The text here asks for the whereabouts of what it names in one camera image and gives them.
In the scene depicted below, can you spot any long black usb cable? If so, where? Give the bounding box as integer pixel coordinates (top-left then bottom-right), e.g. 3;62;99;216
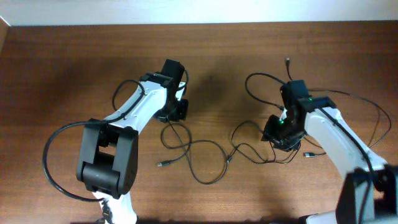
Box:
284;57;392;158

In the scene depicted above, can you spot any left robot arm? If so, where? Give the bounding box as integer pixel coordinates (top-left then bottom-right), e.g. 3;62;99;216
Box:
76;59;188;223

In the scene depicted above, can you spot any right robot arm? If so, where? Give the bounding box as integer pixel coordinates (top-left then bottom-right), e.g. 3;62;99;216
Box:
262;80;397;224

